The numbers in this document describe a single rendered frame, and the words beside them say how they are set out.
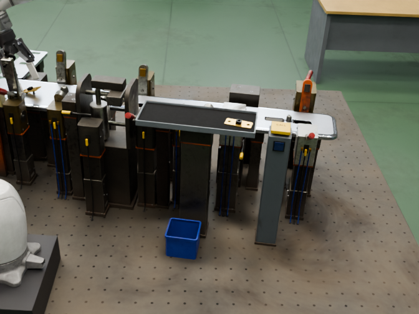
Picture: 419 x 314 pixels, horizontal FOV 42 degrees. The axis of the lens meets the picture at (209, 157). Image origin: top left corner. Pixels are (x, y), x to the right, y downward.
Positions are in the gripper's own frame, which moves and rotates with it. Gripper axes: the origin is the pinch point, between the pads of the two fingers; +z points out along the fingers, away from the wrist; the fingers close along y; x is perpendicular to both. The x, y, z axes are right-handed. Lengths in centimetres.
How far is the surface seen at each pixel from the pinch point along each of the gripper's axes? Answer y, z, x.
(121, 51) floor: 268, 77, 125
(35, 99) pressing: -4.1, 6.9, -3.7
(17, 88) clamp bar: -14.7, -2.8, -7.9
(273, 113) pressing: 20, 37, -86
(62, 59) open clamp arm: 17.0, -0.4, -6.9
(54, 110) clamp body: -19.3, 6.1, -23.1
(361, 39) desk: 285, 112, -89
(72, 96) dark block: -16.5, 3.2, -30.3
